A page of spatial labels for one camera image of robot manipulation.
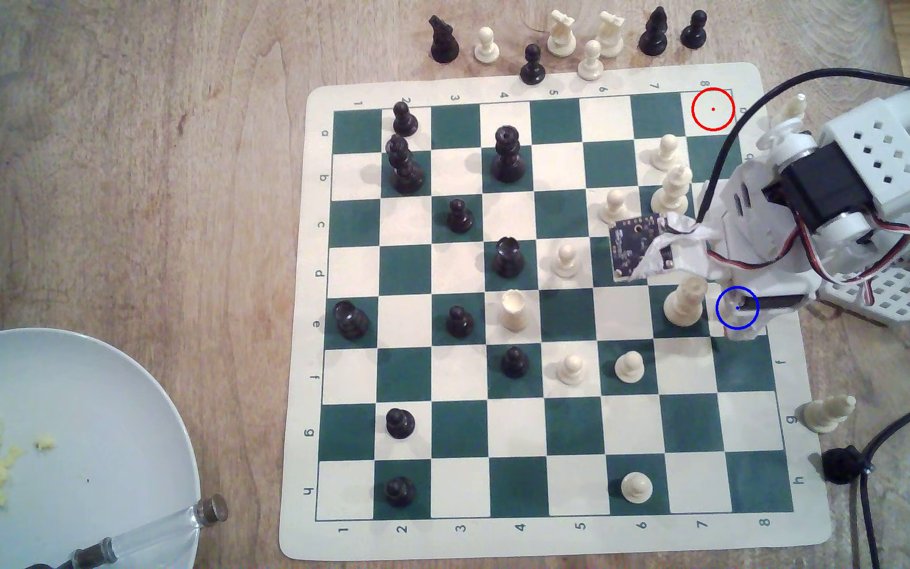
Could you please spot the white printed gripper body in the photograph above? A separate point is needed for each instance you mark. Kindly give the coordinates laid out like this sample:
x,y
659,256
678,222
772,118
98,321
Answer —
x,y
779,305

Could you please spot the white chess rook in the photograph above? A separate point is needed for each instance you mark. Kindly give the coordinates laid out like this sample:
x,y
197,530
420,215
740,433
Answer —
x,y
514,312

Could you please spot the black chess queen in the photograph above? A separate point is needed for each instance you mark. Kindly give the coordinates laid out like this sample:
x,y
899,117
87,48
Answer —
x,y
509,156

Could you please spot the black pawn row e left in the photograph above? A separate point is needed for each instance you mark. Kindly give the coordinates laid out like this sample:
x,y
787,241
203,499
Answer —
x,y
351,321

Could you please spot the white chess knight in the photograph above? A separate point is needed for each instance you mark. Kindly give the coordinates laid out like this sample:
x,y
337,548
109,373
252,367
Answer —
x,y
610,35
560,35

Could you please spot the black chess bishop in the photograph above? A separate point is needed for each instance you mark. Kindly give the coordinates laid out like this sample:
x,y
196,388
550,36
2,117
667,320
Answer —
x,y
652,35

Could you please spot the white tape camera mount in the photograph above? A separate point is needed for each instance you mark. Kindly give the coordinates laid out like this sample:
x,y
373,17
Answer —
x,y
696,249

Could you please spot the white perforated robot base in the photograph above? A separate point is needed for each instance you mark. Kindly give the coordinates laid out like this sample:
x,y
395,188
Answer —
x,y
889,294

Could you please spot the black bishop on board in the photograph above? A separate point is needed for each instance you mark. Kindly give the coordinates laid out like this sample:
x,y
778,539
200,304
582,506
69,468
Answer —
x,y
405,170

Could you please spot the white chess pawn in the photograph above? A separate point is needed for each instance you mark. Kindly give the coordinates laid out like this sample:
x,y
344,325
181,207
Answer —
x,y
590,62
667,152
573,370
629,367
614,205
486,47
565,261
637,488

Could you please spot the black chess rook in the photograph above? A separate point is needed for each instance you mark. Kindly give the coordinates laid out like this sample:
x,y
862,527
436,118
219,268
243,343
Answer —
x,y
508,258

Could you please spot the clear glass tube tool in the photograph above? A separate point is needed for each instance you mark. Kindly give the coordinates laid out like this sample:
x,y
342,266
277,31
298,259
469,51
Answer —
x,y
155,531

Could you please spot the white chess king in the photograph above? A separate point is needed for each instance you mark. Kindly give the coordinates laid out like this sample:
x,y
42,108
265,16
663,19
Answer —
x,y
684,304

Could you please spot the black chess knight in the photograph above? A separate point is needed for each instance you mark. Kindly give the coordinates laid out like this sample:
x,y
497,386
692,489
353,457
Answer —
x,y
443,41

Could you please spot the bare camera circuit board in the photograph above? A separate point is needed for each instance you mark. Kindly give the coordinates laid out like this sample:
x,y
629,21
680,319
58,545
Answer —
x,y
635,246

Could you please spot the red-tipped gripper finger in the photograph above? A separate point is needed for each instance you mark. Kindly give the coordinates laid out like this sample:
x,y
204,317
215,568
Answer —
x,y
739,294
746,329

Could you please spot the small yellow food crumb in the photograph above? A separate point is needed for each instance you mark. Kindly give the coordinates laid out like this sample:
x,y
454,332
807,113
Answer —
x,y
45,442

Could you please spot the white perforated robot arm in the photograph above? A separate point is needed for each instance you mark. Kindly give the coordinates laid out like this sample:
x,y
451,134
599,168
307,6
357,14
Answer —
x,y
897,142

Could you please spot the pale blue round plate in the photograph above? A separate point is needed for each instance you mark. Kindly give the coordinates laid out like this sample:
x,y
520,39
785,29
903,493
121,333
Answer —
x,y
92,411

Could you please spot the black chess pawn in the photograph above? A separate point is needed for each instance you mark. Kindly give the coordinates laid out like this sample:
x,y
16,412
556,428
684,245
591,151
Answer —
x,y
404,121
460,322
840,465
532,67
514,362
460,216
400,491
400,423
693,31

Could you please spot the white chess bishop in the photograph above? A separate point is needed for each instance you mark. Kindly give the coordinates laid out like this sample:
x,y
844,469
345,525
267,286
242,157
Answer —
x,y
673,194
822,414

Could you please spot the green white chess mat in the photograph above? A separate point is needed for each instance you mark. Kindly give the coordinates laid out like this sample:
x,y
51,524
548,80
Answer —
x,y
455,427

